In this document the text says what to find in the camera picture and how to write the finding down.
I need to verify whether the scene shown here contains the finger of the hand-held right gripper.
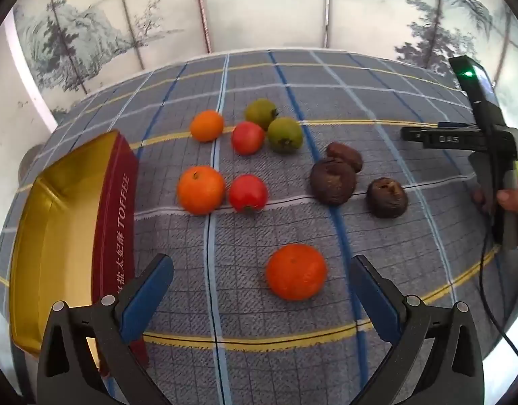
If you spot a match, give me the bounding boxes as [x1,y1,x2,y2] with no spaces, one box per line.
[401,126,430,146]

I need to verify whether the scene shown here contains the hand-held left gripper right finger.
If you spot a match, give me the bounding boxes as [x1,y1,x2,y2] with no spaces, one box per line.
[349,255,485,405]

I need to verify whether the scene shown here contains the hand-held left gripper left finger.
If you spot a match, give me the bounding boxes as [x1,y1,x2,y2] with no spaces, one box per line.
[36,254,175,405]

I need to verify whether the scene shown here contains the wrinkled brown fruit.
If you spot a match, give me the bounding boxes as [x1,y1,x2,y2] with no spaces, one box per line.
[366,178,408,219]

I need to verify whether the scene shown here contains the large reddish orange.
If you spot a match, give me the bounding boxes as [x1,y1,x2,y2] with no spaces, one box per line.
[266,244,328,301]

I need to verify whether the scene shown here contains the large round brown fruit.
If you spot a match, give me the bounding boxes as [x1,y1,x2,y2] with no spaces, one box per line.
[310,158,357,207]

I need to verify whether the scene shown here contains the gold tin box red sides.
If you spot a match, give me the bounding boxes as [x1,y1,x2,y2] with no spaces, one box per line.
[8,130,150,372]

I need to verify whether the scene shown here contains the medium orange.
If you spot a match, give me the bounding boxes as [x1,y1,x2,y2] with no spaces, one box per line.
[177,166,226,216]

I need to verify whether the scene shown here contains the green round fruit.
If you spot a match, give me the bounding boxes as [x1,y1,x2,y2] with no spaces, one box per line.
[267,117,304,154]
[244,98,279,131]

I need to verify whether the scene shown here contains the red tomato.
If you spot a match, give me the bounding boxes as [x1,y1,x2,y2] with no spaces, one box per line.
[228,174,269,213]
[231,121,265,156]

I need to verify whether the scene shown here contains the person's right hand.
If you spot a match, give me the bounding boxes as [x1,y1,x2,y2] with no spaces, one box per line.
[472,178,518,237]

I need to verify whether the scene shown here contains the small elongated brown fruit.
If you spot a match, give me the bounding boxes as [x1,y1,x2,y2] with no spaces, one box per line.
[325,142,364,173]

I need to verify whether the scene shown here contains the plaid blue grey tablecloth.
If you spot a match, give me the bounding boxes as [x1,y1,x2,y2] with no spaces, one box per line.
[0,49,518,405]

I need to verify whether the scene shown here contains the round grey millstone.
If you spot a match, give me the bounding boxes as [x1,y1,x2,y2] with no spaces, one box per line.
[18,143,45,186]

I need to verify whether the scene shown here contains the small orange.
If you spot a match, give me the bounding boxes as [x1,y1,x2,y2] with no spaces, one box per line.
[190,110,225,143]

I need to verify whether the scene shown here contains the painted landscape folding screen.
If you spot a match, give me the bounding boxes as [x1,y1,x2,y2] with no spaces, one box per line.
[12,0,518,136]

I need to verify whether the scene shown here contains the black cable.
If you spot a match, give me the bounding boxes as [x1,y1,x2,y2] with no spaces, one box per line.
[478,219,518,363]

